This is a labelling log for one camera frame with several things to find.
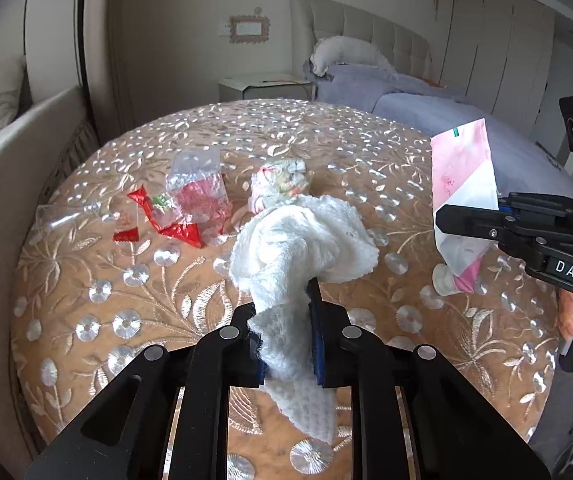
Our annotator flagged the red wrapper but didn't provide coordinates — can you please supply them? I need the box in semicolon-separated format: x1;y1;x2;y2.
113;186;203;249

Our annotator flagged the white ruffled pillow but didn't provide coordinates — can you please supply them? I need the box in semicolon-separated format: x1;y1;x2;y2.
311;36;399;77

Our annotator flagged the clear plastic wrap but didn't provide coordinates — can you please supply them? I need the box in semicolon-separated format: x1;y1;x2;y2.
34;200;122;232

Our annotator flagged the beige nightstand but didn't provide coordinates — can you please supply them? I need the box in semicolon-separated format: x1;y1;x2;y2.
218;72;314;104

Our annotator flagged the framed wall switch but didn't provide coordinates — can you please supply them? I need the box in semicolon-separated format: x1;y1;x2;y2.
219;13;271;44

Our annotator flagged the grey cloth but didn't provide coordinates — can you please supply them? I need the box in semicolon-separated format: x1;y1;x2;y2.
531;370;573;476

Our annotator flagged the beige armchair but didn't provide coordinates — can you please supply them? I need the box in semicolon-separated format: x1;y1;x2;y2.
0;85;100;206

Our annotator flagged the white towel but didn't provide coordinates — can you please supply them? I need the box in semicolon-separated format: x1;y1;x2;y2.
227;194;380;445

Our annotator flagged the clear red printed bag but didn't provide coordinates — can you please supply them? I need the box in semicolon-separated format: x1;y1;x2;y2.
166;147;232;246

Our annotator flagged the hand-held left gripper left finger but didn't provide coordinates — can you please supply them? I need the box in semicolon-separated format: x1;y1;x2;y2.
25;304;267;480

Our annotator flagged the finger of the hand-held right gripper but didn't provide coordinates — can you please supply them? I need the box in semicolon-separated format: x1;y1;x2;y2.
435;202;573;277
497;191;573;234

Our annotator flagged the person's right hand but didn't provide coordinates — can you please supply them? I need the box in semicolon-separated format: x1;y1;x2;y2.
556;290;573;338

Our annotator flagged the beige tufted headboard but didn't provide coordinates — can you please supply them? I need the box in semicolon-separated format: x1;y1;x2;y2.
290;0;434;81

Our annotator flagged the purple duvet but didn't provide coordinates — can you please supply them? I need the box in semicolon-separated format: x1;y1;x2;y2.
303;62;573;201

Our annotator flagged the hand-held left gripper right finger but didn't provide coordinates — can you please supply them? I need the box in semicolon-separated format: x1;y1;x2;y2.
306;277;552;480

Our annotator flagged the pink white package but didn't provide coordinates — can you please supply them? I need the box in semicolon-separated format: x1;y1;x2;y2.
429;118;499;295

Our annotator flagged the crumpled wrapper ball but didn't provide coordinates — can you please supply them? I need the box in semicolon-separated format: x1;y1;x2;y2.
249;158;315;211

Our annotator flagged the beige wardrobe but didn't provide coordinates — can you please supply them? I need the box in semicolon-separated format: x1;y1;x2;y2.
433;0;573;161

